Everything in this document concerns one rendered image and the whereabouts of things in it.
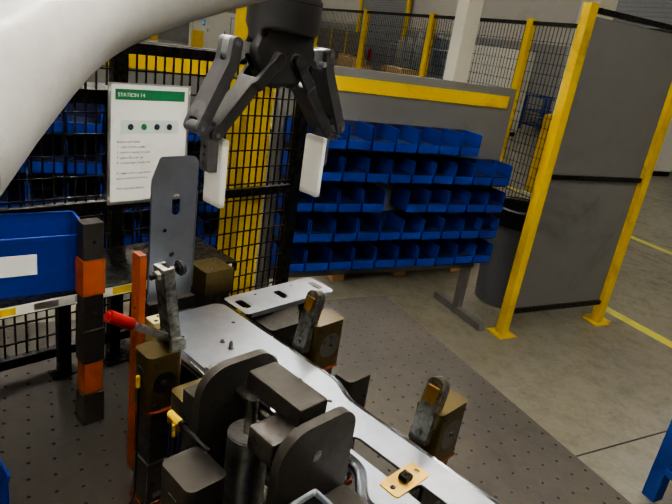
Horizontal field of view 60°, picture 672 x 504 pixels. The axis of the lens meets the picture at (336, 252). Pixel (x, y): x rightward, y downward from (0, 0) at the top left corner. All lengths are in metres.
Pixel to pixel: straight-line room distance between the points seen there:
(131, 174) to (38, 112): 1.33
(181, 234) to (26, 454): 0.58
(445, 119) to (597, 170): 1.07
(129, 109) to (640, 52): 3.11
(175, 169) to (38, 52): 1.06
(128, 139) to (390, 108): 1.91
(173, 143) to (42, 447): 0.80
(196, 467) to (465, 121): 2.96
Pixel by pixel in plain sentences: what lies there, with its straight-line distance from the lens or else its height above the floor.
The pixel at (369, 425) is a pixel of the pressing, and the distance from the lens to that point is 1.07.
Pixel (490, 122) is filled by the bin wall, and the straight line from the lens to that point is 3.65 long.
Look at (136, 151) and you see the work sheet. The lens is 1.60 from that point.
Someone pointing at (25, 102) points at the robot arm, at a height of 1.59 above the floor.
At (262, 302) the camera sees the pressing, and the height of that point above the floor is 1.00.
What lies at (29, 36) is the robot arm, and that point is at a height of 1.61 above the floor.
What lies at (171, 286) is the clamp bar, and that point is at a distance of 1.06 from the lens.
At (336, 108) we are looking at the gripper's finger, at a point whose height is 1.55.
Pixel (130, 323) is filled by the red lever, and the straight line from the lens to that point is 1.06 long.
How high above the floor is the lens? 1.63
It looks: 20 degrees down
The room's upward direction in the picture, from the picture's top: 9 degrees clockwise
